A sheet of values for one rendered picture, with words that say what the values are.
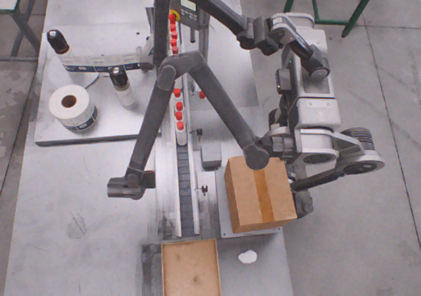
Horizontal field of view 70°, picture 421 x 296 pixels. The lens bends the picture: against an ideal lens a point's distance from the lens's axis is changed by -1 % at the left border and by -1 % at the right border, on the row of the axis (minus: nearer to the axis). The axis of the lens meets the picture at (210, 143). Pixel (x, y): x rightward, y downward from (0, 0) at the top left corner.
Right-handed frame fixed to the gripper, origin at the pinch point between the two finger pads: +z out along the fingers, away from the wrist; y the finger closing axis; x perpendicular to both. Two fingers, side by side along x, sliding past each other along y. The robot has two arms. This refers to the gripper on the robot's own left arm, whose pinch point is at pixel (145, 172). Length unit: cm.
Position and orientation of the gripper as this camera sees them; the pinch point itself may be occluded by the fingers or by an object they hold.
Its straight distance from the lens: 127.0
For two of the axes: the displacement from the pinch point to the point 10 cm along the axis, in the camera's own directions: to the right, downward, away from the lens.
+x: -0.1, 9.6, 2.8
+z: -0.2, -2.8, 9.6
